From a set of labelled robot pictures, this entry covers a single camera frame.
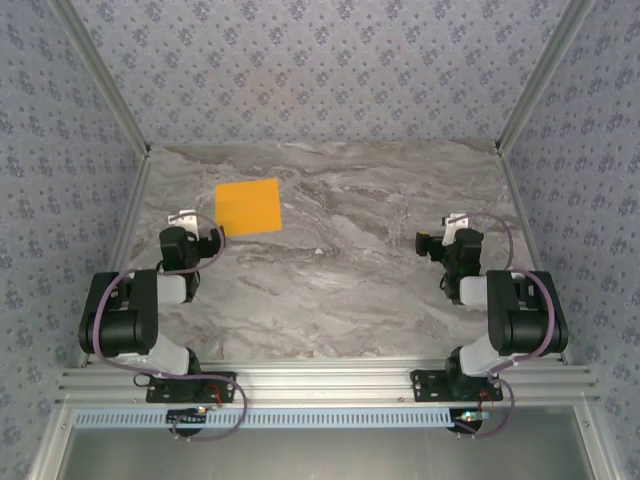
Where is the aluminium mounting rail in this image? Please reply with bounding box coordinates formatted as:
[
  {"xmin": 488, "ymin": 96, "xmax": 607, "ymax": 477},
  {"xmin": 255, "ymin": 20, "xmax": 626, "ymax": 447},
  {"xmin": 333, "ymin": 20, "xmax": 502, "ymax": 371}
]
[{"xmin": 54, "ymin": 357, "xmax": 601, "ymax": 406}]

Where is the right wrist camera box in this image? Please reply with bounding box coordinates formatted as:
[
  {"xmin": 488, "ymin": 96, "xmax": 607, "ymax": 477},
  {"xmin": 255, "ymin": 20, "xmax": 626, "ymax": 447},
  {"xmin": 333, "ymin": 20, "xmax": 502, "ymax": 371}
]
[{"xmin": 440, "ymin": 213, "xmax": 471, "ymax": 246}]

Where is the slotted pale cable duct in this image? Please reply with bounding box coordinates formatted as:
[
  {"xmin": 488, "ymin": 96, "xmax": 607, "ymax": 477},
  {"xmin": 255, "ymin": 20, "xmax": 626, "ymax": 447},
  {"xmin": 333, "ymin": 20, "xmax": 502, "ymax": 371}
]
[{"xmin": 73, "ymin": 407, "xmax": 454, "ymax": 430}]

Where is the aluminium table side rail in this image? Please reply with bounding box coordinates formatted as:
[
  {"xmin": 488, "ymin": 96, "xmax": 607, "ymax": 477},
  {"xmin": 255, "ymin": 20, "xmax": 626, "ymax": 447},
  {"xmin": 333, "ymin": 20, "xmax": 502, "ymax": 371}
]
[
  {"xmin": 497, "ymin": 149, "xmax": 574, "ymax": 365},
  {"xmin": 77, "ymin": 152, "xmax": 154, "ymax": 369}
]

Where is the small black circuit board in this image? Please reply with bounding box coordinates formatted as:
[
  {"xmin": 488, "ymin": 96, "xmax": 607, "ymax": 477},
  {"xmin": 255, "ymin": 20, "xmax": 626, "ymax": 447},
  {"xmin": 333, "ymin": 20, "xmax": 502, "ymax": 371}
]
[
  {"xmin": 166, "ymin": 406, "xmax": 209, "ymax": 441},
  {"xmin": 448, "ymin": 408, "xmax": 494, "ymax": 441}
]

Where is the black base plate left arm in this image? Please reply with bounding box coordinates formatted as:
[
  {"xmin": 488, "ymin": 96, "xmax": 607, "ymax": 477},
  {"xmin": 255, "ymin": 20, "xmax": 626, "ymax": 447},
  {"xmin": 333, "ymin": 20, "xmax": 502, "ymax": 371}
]
[{"xmin": 145, "ymin": 370, "xmax": 237, "ymax": 404}]

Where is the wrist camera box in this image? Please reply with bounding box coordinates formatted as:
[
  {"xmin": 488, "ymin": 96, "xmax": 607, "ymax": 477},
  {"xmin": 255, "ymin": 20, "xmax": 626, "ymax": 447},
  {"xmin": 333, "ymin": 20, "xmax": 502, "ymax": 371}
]
[
  {"xmin": 167, "ymin": 209, "xmax": 200, "ymax": 235},
  {"xmin": 440, "ymin": 213, "xmax": 471, "ymax": 246}
]

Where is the black base plate right arm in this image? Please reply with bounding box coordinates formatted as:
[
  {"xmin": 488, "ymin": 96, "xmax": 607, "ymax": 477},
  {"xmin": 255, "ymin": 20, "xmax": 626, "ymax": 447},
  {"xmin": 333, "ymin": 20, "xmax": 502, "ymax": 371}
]
[{"xmin": 409, "ymin": 368, "xmax": 505, "ymax": 404}]

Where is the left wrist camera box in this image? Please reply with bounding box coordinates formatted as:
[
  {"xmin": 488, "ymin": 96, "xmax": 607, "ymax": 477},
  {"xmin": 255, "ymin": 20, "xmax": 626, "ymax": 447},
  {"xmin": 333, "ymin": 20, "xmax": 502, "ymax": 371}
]
[{"xmin": 167, "ymin": 209, "xmax": 200, "ymax": 235}]

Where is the grey metal panel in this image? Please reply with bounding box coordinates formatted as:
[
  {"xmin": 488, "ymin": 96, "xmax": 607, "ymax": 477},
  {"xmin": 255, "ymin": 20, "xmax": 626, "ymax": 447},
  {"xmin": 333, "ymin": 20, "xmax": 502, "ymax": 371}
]
[{"xmin": 29, "ymin": 403, "xmax": 619, "ymax": 480}]

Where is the aluminium frame post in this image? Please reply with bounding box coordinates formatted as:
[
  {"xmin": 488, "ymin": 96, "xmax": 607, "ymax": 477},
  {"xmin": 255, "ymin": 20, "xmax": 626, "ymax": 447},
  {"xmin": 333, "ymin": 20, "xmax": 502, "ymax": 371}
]
[
  {"xmin": 494, "ymin": 0, "xmax": 599, "ymax": 155},
  {"xmin": 49, "ymin": 0, "xmax": 152, "ymax": 157}
]

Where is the orange square paper sheet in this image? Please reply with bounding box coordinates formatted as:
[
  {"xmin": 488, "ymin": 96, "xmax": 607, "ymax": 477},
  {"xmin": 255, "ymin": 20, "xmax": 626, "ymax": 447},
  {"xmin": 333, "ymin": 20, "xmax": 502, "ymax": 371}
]
[{"xmin": 214, "ymin": 178, "xmax": 284, "ymax": 238}]

